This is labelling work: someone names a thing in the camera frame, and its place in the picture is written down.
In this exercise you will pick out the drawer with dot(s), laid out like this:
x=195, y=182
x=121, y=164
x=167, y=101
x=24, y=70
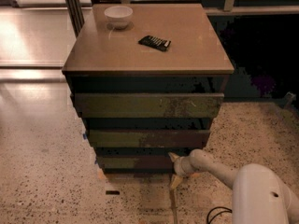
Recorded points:
x=135, y=162
x=147, y=105
x=148, y=138

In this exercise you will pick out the top drawer front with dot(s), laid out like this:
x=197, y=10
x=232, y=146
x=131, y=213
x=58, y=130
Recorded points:
x=147, y=105

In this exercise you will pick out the white bowl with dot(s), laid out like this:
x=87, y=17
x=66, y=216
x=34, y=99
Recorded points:
x=118, y=16

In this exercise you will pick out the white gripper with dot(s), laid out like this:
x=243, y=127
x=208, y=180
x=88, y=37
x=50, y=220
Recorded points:
x=178, y=166

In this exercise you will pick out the black rectangular case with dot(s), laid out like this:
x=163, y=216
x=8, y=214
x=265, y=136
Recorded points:
x=155, y=42

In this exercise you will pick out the middle drawer front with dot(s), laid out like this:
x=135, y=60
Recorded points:
x=148, y=138

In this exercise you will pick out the brown drawer cabinet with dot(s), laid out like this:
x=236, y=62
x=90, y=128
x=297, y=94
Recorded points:
x=105, y=60

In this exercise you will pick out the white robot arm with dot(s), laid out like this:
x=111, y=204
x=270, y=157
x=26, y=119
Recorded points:
x=259, y=195

